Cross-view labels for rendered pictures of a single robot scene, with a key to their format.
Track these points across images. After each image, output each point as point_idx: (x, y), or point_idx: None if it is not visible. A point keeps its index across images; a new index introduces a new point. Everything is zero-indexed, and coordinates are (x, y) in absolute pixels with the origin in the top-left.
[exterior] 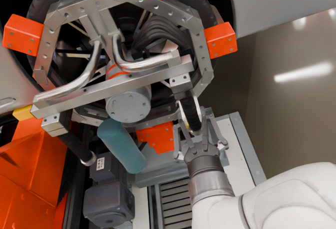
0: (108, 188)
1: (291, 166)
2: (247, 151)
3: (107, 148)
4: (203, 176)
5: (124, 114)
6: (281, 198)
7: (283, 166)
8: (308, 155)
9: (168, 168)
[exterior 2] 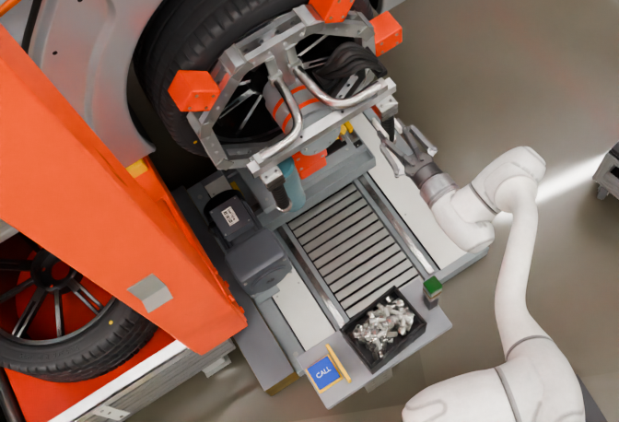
0: (258, 242)
1: (449, 143)
2: None
3: (219, 193)
4: (435, 181)
5: (315, 146)
6: (501, 176)
7: (439, 146)
8: (465, 123)
9: None
